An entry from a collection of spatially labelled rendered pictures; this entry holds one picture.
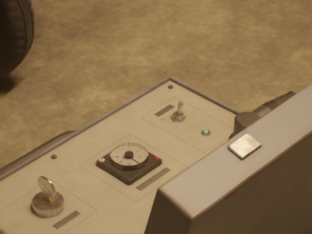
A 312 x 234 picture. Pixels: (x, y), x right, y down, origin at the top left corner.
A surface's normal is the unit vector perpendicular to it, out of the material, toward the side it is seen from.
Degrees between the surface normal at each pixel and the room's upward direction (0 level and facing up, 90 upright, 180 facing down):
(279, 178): 105
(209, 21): 0
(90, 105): 0
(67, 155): 0
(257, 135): 15
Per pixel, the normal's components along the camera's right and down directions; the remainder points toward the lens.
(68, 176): 0.00, -0.81
